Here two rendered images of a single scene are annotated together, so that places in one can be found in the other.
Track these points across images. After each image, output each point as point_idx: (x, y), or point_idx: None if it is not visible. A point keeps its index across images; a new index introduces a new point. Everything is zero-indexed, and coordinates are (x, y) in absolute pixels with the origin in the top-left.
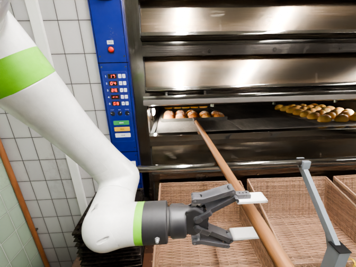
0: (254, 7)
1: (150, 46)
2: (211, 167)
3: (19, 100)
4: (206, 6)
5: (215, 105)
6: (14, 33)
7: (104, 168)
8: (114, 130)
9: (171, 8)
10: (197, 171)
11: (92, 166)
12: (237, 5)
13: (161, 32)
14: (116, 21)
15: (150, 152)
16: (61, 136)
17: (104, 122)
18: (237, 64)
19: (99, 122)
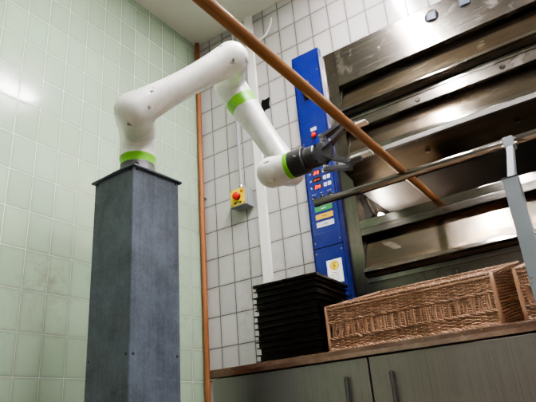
0: (461, 43)
1: (352, 120)
2: (390, 177)
3: (242, 106)
4: (407, 65)
5: (455, 163)
6: (246, 84)
7: (275, 147)
8: (315, 219)
9: (372, 81)
10: (431, 254)
11: (269, 146)
12: (441, 49)
13: (359, 101)
14: (318, 110)
15: (362, 246)
16: (255, 124)
17: (305, 215)
18: (460, 101)
19: (301, 218)
